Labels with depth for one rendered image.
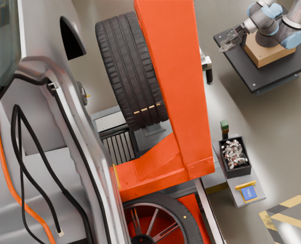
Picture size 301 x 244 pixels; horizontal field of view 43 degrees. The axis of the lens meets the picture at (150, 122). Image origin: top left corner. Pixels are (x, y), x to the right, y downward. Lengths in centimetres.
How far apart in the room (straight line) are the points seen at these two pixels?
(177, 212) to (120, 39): 98
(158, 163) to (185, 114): 48
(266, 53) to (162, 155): 122
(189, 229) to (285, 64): 140
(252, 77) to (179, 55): 157
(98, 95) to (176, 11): 223
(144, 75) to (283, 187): 132
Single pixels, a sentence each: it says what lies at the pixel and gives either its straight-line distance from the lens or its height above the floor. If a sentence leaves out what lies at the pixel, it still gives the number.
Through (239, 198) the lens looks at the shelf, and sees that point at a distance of 224.
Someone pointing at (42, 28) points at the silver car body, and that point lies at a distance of 159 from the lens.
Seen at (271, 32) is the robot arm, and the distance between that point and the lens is 252.
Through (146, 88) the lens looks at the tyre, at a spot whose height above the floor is 102.
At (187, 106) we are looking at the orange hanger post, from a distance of 155.
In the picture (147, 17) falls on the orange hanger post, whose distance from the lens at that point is 114.
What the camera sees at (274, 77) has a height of 30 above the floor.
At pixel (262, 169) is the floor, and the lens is 280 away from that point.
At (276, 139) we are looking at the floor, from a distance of 290.
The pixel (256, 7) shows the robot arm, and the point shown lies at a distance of 257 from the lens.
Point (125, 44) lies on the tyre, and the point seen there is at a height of 117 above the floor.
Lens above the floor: 257
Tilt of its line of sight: 58 degrees down
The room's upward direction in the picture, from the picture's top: 21 degrees counter-clockwise
